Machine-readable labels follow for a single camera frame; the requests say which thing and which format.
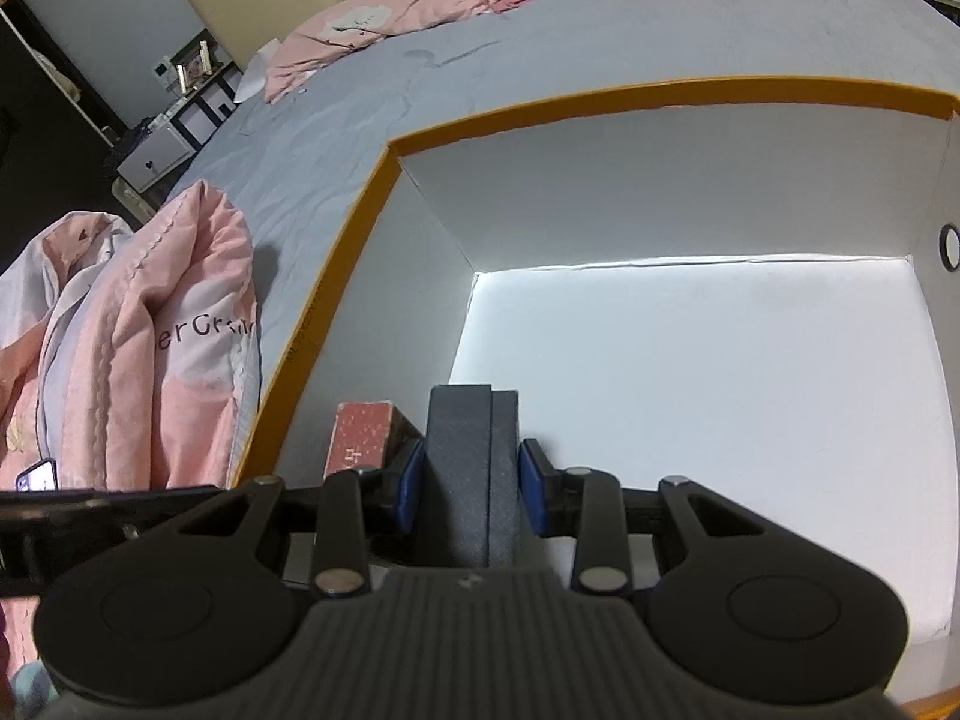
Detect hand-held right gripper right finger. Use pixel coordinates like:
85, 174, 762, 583
520, 439, 760, 601

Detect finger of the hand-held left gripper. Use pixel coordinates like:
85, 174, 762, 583
124, 486, 230, 545

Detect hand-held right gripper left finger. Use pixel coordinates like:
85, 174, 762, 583
176, 439, 428, 601

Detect dark grey case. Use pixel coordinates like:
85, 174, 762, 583
426, 384, 520, 572

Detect orange cardboard box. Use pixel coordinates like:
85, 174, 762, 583
225, 75, 960, 720

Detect maroon small box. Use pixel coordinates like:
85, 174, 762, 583
324, 401, 430, 497

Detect pink white quilt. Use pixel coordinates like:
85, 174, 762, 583
0, 180, 263, 496

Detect dark wardrobe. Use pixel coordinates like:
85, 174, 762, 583
0, 0, 130, 271

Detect picture frame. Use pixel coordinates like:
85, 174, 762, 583
168, 36, 220, 89

